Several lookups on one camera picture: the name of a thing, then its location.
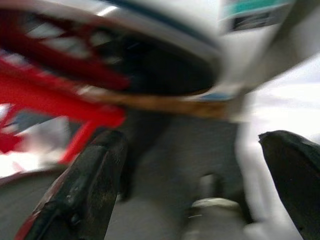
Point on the washing machine round door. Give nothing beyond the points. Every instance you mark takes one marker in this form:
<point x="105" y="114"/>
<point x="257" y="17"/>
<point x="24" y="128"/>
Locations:
<point x="160" y="50"/>

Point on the teal energy label sticker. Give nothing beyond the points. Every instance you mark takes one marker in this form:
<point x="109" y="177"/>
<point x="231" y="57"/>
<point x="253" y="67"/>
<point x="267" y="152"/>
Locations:
<point x="252" y="12"/>

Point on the red plastic laundry basket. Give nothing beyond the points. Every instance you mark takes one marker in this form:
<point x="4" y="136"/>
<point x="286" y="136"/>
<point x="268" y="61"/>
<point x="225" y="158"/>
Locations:
<point x="50" y="82"/>

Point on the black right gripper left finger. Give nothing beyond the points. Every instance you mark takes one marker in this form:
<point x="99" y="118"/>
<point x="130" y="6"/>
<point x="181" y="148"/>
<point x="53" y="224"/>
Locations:
<point x="82" y="190"/>

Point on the white front-load washing machine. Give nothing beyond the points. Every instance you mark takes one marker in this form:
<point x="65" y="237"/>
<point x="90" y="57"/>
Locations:
<point x="270" y="75"/>

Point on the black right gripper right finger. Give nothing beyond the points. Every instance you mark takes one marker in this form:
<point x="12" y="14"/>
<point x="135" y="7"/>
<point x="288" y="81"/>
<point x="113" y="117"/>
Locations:
<point x="295" y="180"/>

